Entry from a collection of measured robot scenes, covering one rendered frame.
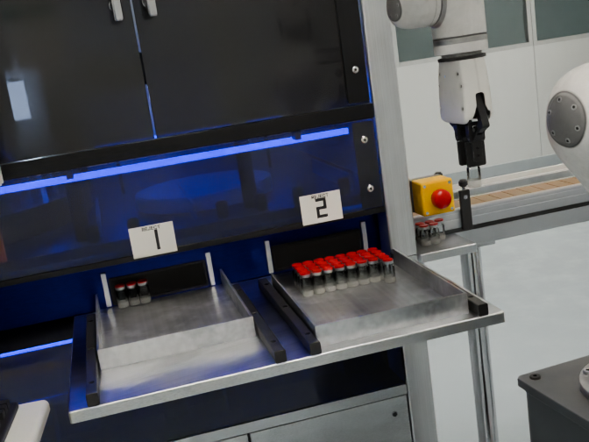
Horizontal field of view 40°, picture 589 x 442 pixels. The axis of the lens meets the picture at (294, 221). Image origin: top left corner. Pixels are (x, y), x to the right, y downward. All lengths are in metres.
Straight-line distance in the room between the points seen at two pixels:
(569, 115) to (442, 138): 5.82
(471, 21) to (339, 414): 0.89
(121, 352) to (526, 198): 1.02
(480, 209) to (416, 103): 4.80
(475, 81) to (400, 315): 0.39
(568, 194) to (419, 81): 4.74
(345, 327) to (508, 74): 5.80
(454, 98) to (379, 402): 0.76
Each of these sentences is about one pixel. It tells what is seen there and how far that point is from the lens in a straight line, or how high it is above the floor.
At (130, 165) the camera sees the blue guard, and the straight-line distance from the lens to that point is 1.56.
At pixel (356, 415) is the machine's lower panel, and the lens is 1.79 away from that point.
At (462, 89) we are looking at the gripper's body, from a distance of 1.28.
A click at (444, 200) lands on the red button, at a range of 1.69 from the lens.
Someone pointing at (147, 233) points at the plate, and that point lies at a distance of 1.58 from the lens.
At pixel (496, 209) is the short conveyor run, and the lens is 1.91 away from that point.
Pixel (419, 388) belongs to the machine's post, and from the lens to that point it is 1.82.
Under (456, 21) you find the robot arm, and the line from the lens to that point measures 1.29.
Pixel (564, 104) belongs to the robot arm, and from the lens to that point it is 0.97.
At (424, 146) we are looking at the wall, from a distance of 6.72.
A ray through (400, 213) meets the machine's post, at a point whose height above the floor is 0.98.
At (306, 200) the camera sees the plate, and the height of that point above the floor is 1.04.
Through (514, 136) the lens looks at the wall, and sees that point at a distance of 7.07.
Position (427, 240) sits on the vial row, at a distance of 1.78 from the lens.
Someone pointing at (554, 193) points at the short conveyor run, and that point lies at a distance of 1.98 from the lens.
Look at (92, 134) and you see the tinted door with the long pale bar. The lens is 1.56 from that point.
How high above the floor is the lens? 1.36
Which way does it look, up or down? 13 degrees down
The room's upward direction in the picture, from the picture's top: 8 degrees counter-clockwise
